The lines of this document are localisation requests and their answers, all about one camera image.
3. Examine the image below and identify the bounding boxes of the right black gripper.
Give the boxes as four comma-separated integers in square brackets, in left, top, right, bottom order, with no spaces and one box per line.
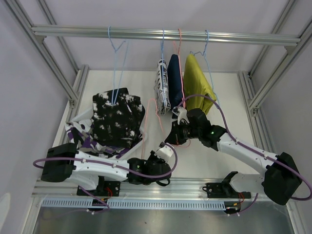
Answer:
[165,119,201,145]

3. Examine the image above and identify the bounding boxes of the white black lettered trousers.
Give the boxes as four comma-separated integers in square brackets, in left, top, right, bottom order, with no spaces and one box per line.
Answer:
[154,59,171,115]

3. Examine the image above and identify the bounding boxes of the pink hanger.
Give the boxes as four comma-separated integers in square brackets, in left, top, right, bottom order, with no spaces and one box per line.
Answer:
[173,28,185,100]
[140,98,191,159]

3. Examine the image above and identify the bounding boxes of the navy blue trousers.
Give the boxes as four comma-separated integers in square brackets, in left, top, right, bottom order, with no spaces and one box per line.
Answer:
[167,54,183,110]

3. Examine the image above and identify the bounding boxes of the black white patterned trousers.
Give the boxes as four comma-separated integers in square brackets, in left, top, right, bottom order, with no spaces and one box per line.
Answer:
[91,88,145,148]

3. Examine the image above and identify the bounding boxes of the purple camouflage trousers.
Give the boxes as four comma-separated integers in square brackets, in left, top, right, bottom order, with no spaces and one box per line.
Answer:
[64,119,130,159]

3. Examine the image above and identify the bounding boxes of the white plastic basket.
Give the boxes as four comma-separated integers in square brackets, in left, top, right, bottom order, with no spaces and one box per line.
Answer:
[69,108,147,159]

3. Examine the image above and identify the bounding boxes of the light blue hanger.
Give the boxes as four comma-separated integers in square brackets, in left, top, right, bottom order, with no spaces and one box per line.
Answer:
[160,29,166,72]
[190,30,220,104]
[107,26,131,107]

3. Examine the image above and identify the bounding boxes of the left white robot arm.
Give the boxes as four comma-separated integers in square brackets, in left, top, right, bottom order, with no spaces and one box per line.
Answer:
[34,143,176,195]

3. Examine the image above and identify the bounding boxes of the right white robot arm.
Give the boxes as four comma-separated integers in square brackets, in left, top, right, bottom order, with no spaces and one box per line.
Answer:
[165,107,302,205]

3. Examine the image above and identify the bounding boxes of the yellow green trousers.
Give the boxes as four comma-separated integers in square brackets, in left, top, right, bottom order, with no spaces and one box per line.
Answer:
[183,54,217,115]

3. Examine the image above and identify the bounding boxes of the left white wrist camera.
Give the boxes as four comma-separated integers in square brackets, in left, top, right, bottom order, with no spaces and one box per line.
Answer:
[155,142,174,162]

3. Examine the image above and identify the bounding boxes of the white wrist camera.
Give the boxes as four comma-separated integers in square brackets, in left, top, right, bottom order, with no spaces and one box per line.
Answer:
[172,106,189,125]
[155,142,174,162]

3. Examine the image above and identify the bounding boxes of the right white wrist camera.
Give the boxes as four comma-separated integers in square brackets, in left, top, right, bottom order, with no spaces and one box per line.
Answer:
[172,106,189,125]

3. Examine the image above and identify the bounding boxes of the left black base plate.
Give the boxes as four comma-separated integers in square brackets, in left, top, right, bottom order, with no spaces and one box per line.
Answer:
[89,181,121,197]

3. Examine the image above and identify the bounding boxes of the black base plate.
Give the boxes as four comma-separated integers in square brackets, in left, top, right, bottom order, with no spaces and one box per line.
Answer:
[89,181,121,197]
[202,182,252,199]

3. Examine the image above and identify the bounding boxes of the grey slotted cable duct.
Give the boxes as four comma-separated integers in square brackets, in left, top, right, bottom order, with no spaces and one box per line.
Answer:
[41,198,226,211]

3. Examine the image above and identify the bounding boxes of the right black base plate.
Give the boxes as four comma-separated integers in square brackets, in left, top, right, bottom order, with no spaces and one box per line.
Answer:
[202,182,252,199]

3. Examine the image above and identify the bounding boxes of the aluminium front rail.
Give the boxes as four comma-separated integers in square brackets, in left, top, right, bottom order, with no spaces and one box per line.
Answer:
[31,176,298,202]

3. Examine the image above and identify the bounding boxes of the aluminium frame posts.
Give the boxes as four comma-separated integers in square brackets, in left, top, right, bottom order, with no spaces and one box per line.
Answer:
[0,0,312,181]

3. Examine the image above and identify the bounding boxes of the aluminium hanging rail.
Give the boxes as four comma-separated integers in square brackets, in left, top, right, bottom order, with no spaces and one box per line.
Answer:
[31,25,301,47]

